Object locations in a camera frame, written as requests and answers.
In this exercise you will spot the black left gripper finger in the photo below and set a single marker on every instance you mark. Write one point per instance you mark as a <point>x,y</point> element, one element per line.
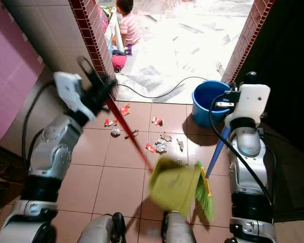
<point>107,81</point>
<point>87,66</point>

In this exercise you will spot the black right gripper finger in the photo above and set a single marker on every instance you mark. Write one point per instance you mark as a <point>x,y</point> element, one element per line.
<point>236,86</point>
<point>227,87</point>

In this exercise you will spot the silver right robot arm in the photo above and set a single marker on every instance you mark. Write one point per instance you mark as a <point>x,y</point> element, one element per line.
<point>248,167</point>

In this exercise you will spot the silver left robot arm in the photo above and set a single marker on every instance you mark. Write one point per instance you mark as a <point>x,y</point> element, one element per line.
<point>53,152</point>

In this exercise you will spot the pink round toy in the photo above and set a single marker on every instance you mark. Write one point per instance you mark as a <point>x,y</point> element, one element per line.
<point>118,62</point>

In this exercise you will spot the blue plastic bucket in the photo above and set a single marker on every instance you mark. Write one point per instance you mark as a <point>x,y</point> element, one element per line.
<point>205,109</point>

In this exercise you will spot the red white wrapper scrap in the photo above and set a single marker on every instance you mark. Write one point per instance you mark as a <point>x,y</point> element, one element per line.
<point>124,109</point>
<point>157,121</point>
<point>150,148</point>
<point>110,122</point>

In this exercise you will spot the small crumpled white paper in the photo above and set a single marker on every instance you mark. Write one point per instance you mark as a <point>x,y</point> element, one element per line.
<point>115,132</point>

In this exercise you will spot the brown crumpled paper scrap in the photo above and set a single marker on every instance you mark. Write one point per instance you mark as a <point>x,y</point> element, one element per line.
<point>166,136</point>
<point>131,134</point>
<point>181,145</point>

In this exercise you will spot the child in striped shirt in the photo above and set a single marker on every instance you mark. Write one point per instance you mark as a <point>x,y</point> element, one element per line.
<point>129,28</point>

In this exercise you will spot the large crumpled grey paper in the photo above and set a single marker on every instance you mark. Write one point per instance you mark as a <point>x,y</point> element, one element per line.
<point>161,146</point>

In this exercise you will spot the silver left robot leg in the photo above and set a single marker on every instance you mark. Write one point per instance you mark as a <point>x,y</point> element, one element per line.
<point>104,230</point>

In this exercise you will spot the silver robot leg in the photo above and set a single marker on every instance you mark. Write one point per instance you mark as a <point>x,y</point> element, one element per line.
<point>104,230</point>
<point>177,230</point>

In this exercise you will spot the silver right robot leg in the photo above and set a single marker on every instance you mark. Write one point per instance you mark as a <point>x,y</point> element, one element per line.
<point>177,230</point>

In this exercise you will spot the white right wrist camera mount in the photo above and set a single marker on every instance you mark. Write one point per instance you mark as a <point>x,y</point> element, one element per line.
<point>253,101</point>

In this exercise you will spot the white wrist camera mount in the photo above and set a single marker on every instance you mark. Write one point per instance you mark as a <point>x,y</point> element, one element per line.
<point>253,101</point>
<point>68,91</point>

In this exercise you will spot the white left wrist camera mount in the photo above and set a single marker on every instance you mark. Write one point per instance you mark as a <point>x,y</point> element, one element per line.
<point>68,91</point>

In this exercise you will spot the white chair frame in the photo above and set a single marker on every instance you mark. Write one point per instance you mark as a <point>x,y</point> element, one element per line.
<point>116,33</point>

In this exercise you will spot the pink wall panel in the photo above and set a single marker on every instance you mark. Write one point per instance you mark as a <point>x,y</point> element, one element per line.
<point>12,76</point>

